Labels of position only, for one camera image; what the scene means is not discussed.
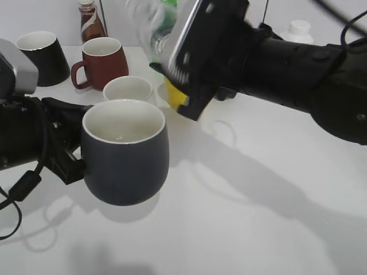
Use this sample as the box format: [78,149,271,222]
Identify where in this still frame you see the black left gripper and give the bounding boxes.
[28,97,93,185]

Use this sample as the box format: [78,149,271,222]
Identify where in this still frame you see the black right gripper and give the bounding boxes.
[149,1,260,121]

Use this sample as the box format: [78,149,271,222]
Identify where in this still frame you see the dark grey mug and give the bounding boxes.
[81,100,170,206]

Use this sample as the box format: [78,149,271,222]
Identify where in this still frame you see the clear water bottle green label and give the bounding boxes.
[125,1,178,63]

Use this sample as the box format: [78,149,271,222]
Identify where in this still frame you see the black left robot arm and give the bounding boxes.
[1,96,90,184]

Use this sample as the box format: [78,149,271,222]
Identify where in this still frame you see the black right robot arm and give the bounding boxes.
[150,1,366,145]

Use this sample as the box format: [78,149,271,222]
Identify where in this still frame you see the white mug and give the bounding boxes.
[103,76,156,105]

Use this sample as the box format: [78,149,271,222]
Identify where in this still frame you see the dark red mug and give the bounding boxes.
[71,37,129,91]

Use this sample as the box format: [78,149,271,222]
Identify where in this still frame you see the black mug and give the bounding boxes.
[15,31,70,87]

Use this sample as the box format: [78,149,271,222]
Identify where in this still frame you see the yellow paper cup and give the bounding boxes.
[165,77,188,110]

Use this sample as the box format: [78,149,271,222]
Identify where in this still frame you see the green soda bottle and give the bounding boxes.
[150,1,178,63]

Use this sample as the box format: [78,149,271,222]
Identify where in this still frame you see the brown swirl drink bottle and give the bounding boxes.
[78,0,107,44]

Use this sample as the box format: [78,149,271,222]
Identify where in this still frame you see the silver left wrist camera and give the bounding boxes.
[1,38,38,101]

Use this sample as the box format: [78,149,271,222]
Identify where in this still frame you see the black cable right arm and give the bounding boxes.
[311,0,367,46]

